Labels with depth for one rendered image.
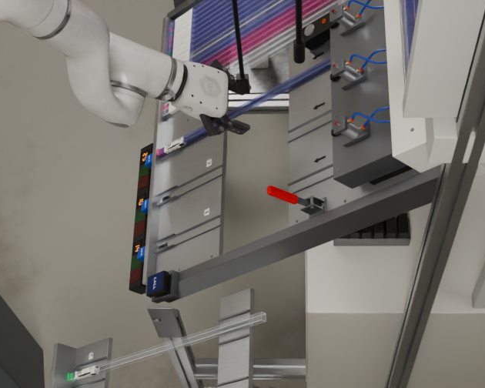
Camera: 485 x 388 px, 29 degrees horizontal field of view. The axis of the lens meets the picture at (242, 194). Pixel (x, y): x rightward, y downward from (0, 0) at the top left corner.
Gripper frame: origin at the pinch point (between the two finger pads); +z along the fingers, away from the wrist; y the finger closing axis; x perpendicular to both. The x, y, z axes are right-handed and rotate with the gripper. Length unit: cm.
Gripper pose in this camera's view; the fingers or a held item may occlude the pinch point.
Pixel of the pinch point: (242, 108)
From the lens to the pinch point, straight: 186.6
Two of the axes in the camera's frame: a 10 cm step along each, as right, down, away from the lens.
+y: 0.3, -8.9, 4.6
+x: -5.6, 3.7, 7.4
